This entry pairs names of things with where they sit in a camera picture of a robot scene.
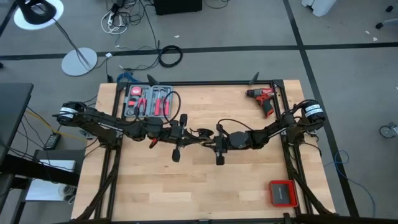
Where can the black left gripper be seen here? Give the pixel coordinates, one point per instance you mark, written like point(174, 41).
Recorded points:
point(182, 137)

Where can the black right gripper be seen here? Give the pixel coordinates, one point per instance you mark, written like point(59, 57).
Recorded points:
point(222, 143)

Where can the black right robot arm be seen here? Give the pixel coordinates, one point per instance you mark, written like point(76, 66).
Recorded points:
point(267, 133)

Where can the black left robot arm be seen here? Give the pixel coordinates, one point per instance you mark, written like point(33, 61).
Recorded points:
point(102, 123)

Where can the grey tool kit case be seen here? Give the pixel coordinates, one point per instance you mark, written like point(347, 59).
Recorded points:
point(149, 90)

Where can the red tray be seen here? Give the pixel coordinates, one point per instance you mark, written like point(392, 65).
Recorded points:
point(271, 193)

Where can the red tape measure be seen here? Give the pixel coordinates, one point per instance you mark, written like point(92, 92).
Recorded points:
point(136, 91)

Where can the black rectangular box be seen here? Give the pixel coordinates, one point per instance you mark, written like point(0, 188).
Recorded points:
point(283, 193)

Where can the large black box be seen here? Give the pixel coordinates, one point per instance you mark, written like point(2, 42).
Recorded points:
point(177, 6)

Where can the white floor lamp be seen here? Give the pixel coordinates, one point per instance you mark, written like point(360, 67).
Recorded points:
point(79, 62)

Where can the black power adapter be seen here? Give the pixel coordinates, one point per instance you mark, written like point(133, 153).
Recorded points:
point(52, 141)

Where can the white plastic object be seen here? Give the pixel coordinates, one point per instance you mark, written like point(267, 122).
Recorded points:
point(320, 6)

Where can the grey caster wheel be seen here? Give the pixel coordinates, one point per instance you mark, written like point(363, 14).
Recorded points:
point(387, 131)

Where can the black desk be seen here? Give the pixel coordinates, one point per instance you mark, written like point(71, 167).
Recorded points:
point(12, 109)

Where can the office chair base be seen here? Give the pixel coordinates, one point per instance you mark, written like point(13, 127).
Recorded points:
point(391, 21)

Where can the black aluminium table frame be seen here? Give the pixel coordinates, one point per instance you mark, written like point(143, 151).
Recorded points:
point(217, 83)

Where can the black frame clamp lever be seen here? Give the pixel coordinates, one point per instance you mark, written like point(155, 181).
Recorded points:
point(255, 77)
point(152, 79)

